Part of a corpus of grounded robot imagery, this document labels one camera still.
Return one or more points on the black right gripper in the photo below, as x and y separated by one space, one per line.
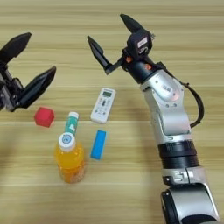
141 68

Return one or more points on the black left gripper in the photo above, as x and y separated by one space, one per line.
8 92

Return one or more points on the red cube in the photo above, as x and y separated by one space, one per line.
44 117

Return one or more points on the orange juice bottle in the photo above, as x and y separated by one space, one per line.
70 160

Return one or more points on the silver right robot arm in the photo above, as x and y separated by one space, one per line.
172 116

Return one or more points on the right gripper labelled black box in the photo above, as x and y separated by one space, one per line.
140 44

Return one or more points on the white remote control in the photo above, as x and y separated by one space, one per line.
103 105

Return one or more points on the white and green tube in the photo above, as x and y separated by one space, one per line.
71 124

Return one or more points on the blue rectangular block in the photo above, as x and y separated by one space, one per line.
98 145

